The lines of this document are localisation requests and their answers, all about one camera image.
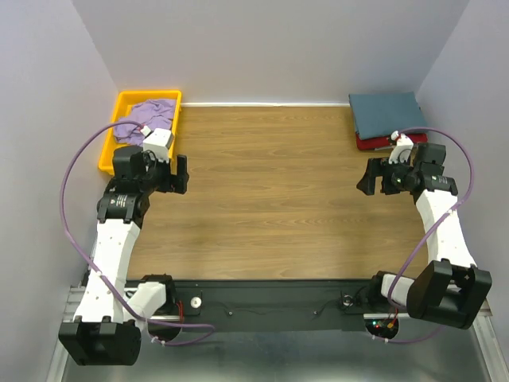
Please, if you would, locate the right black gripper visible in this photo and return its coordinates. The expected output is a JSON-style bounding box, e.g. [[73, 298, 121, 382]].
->
[[356, 154, 418, 195]]

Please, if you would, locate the purple t shirt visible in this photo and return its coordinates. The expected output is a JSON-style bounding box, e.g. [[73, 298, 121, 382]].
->
[[113, 99, 177, 146]]

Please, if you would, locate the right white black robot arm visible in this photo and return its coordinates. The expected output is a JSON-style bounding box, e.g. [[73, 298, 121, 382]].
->
[[356, 134, 492, 329]]

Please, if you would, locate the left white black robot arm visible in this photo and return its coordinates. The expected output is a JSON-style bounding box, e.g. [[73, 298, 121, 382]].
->
[[58, 146, 189, 366]]

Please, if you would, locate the folded red t shirt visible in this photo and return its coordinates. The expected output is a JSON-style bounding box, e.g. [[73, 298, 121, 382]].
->
[[356, 133, 428, 151]]

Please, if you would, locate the folded teal t shirt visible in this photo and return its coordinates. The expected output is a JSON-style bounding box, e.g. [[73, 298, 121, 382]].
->
[[349, 92, 427, 140]]

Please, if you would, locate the yellow plastic bin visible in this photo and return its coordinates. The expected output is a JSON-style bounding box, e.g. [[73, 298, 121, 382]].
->
[[98, 89, 183, 176]]

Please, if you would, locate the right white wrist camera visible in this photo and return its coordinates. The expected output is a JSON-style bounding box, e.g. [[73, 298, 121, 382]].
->
[[388, 131, 414, 165]]

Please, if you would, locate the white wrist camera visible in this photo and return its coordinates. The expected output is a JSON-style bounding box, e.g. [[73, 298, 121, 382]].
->
[[142, 128, 173, 163], [388, 131, 414, 165]]

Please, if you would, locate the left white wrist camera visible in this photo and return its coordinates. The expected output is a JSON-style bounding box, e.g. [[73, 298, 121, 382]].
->
[[142, 128, 173, 163]]

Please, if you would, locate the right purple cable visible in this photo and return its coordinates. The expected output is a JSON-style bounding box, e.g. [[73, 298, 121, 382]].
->
[[371, 127, 477, 345]]

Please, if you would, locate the purple cable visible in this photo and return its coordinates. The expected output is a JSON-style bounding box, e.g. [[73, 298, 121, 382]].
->
[[59, 122, 216, 348], [371, 127, 477, 345]]

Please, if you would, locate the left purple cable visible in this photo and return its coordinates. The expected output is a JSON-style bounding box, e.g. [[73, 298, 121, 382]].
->
[[59, 122, 216, 348]]

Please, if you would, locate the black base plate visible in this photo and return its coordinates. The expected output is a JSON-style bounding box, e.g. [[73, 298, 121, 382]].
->
[[155, 279, 395, 333]]

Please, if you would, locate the aluminium frame rail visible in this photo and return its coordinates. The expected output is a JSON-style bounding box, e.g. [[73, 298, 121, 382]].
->
[[47, 274, 494, 382]]

